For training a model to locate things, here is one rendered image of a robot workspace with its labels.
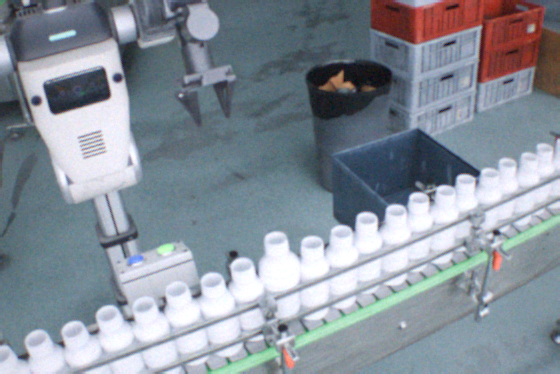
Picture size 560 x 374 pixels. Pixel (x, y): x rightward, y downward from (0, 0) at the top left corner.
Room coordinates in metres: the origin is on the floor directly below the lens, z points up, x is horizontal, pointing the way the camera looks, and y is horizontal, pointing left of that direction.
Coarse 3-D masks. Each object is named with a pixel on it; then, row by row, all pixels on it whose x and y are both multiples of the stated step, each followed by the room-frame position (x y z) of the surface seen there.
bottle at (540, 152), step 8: (544, 144) 0.98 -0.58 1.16; (536, 152) 0.96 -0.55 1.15; (544, 152) 0.95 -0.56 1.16; (552, 152) 0.95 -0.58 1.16; (544, 160) 0.94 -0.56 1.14; (544, 168) 0.94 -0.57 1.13; (552, 168) 0.94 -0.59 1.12; (544, 176) 0.93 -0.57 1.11; (552, 176) 0.94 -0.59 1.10; (536, 192) 0.94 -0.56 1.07; (544, 192) 0.93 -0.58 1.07; (536, 200) 0.93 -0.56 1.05; (544, 200) 0.93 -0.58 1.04; (544, 208) 0.94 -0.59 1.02
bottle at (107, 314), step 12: (108, 312) 0.61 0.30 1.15; (108, 324) 0.57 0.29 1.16; (120, 324) 0.58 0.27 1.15; (108, 336) 0.57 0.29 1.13; (120, 336) 0.57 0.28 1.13; (132, 336) 0.59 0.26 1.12; (108, 348) 0.56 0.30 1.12; (120, 348) 0.56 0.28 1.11; (120, 360) 0.56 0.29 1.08; (132, 360) 0.57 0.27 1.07; (144, 360) 0.59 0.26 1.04; (120, 372) 0.56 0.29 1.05; (132, 372) 0.57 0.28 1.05; (144, 372) 0.58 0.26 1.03
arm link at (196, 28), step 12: (204, 0) 1.05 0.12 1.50; (168, 12) 1.02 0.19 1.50; (180, 12) 1.00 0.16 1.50; (192, 12) 0.95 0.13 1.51; (204, 12) 0.96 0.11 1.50; (192, 24) 0.94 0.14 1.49; (204, 24) 0.95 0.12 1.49; (216, 24) 0.96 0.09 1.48; (192, 36) 0.94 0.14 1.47; (204, 36) 0.94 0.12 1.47
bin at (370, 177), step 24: (384, 144) 1.42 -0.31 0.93; (408, 144) 1.46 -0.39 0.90; (432, 144) 1.40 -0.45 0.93; (336, 168) 1.33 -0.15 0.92; (360, 168) 1.39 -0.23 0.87; (384, 168) 1.42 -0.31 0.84; (408, 168) 1.46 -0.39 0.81; (432, 168) 1.39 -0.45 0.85; (456, 168) 1.29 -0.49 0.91; (336, 192) 1.33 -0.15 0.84; (360, 192) 1.21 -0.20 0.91; (384, 192) 1.42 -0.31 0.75; (408, 192) 1.44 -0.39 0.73; (336, 216) 1.33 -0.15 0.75; (384, 216) 1.11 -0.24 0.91
